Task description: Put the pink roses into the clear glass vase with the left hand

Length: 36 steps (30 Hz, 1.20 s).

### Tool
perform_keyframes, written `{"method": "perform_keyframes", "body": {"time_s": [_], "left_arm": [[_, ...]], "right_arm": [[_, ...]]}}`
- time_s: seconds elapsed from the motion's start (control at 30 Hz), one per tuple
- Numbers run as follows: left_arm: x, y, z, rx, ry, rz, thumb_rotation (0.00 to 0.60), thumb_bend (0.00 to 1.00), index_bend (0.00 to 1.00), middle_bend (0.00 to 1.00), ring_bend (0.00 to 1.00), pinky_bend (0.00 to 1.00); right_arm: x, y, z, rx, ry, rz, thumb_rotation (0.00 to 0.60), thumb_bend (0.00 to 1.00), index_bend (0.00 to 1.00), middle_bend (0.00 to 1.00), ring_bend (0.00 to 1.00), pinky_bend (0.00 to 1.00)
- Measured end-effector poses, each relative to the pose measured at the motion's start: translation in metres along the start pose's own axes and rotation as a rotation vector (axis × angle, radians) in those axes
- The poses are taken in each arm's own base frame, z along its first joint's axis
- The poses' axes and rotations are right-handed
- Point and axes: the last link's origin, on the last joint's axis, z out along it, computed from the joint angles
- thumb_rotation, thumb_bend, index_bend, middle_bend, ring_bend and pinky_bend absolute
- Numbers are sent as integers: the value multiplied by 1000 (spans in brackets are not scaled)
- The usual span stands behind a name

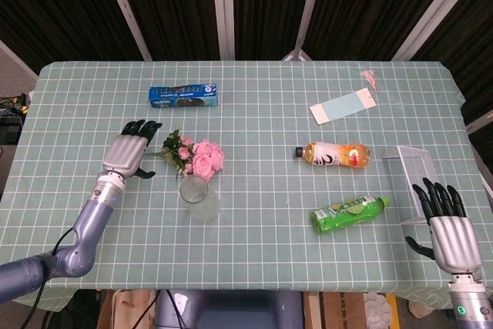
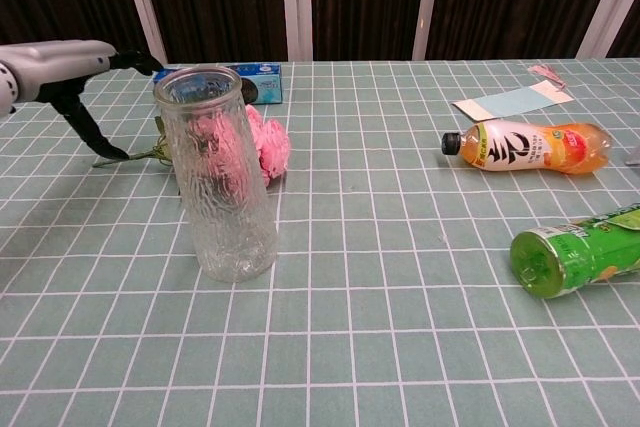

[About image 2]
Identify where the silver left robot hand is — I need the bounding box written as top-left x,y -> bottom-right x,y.
0,39 -> 164,159

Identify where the pink rose bouquet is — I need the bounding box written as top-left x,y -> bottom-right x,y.
92,104 -> 292,189

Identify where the clear textured glass vase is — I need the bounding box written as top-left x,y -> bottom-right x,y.
152,65 -> 279,283

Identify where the blue cookie box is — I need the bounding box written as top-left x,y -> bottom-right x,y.
152,63 -> 284,107

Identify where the green checked tablecloth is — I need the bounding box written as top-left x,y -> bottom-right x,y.
0,57 -> 640,427

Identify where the blue and white bookmark card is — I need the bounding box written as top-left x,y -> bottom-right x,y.
451,82 -> 571,123

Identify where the orange tea bottle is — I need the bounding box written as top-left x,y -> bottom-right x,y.
441,118 -> 614,176

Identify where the green drink bottle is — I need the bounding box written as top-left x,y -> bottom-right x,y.
509,202 -> 640,300

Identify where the white partition post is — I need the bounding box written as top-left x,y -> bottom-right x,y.
279,0 -> 314,62
578,0 -> 640,59
411,0 -> 444,61
118,0 -> 169,66

